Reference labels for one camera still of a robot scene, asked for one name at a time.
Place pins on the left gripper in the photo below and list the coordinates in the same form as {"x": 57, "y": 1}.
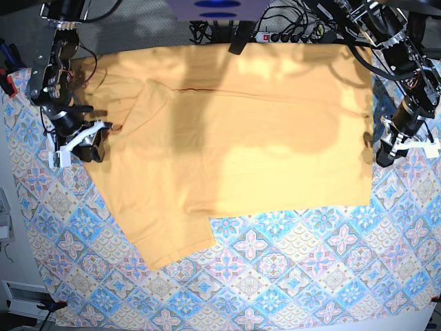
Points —
{"x": 402, "y": 126}

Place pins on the blue handled tool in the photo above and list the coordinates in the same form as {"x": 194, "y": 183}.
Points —
{"x": 13, "y": 58}

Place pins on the white box left lower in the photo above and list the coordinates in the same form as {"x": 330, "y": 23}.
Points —
{"x": 23, "y": 299}

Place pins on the grey camera mount plate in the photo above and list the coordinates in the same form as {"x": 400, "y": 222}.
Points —
{"x": 242, "y": 10}

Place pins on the patterned blue tablecloth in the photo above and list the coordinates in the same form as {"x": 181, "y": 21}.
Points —
{"x": 272, "y": 271}

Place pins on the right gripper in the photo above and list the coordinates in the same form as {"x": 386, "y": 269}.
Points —
{"x": 74, "y": 133}

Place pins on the black mount post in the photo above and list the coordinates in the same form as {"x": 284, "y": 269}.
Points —
{"x": 242, "y": 35}

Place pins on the white power strip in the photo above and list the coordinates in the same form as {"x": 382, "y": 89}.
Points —
{"x": 288, "y": 37}

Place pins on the red clamp left upper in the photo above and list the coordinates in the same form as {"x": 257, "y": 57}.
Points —
{"x": 7, "y": 84}

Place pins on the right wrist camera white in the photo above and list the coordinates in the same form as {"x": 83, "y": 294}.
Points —
{"x": 59, "y": 159}

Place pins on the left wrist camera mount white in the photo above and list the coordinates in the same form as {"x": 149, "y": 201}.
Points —
{"x": 431, "y": 149}

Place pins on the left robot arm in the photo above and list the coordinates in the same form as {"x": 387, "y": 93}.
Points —
{"x": 396, "y": 28}

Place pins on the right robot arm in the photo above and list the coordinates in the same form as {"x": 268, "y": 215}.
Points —
{"x": 50, "y": 88}

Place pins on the yellow T-shirt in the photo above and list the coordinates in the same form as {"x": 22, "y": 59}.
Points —
{"x": 202, "y": 133}

